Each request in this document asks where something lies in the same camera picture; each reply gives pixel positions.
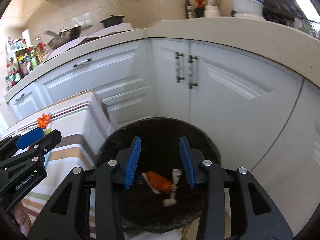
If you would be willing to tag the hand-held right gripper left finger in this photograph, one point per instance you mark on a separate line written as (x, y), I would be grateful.
(132, 162)

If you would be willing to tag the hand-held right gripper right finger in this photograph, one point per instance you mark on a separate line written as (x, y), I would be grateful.
(187, 162)

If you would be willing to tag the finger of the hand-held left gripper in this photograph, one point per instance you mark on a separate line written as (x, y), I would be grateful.
(50, 139)
(27, 137)

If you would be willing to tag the black round trash bin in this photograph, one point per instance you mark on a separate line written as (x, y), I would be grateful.
(160, 135)

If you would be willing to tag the person's left hand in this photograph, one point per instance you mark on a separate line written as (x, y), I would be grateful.
(21, 215)

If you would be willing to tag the white wrapper strip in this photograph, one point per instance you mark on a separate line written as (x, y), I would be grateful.
(176, 176)

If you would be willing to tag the crumpled orange wrapper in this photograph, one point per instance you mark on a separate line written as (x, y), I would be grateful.
(43, 121)

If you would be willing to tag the orange snack wrapper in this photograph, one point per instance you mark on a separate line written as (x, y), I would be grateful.
(157, 178)

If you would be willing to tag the table with striped tablecloth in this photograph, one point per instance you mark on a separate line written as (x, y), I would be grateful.
(75, 120)

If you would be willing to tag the small white paper roll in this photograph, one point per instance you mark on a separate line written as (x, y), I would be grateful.
(169, 202)

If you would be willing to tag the group of condiment bottles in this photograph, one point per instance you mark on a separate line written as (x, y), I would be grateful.
(22, 62)

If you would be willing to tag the white kitchen cabinet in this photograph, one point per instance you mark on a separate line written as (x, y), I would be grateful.
(232, 100)

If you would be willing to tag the white paper towel roll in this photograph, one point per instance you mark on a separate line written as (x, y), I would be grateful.
(25, 36)

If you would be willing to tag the steel wok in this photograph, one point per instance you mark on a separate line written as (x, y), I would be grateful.
(67, 35)

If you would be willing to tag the black cooking pot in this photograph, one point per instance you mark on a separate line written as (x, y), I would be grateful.
(112, 21)

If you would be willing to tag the black cup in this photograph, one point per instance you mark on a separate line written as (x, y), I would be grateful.
(199, 12)

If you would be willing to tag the white lidded jar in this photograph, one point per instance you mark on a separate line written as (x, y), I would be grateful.
(212, 11)

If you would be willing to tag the dark glass bottle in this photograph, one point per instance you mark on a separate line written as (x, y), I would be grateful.
(188, 8)

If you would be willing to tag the red crumpled item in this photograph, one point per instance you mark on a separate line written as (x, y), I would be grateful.
(200, 2)

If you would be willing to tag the white bowl with blue-rimmed lid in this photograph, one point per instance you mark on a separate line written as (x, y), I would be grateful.
(246, 6)

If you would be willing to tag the white wall-mounted holder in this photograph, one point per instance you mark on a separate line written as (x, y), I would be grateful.
(82, 19)

